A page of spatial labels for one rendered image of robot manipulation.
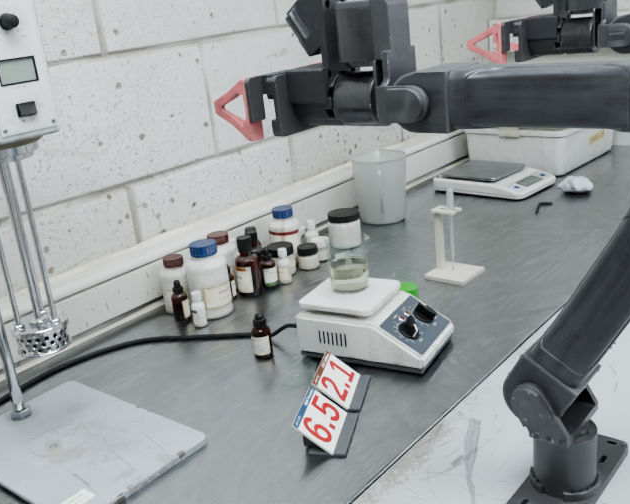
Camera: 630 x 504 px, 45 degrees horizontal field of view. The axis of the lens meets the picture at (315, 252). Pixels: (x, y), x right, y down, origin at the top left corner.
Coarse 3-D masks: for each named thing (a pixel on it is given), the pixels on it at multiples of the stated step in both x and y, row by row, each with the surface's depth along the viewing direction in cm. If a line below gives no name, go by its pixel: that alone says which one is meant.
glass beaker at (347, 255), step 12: (324, 240) 112; (336, 240) 115; (348, 240) 116; (360, 240) 114; (336, 252) 110; (348, 252) 110; (360, 252) 111; (336, 264) 111; (348, 264) 111; (360, 264) 111; (336, 276) 112; (348, 276) 111; (360, 276) 112; (336, 288) 113; (348, 288) 112; (360, 288) 112
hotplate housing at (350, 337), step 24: (312, 312) 112; (384, 312) 110; (312, 336) 112; (336, 336) 109; (360, 336) 107; (384, 336) 106; (360, 360) 109; (384, 360) 107; (408, 360) 105; (432, 360) 108
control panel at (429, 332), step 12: (408, 300) 114; (396, 312) 110; (384, 324) 107; (396, 324) 108; (420, 324) 110; (432, 324) 111; (444, 324) 112; (396, 336) 106; (420, 336) 108; (432, 336) 109; (420, 348) 105
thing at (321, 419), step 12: (312, 396) 96; (312, 408) 94; (324, 408) 95; (336, 408) 97; (312, 420) 92; (324, 420) 93; (336, 420) 94; (312, 432) 90; (324, 432) 91; (324, 444) 89
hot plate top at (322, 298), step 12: (324, 288) 116; (372, 288) 114; (384, 288) 113; (396, 288) 114; (300, 300) 112; (312, 300) 112; (324, 300) 111; (336, 300) 111; (348, 300) 110; (360, 300) 110; (372, 300) 109; (384, 300) 110; (336, 312) 109; (348, 312) 108; (360, 312) 107; (372, 312) 107
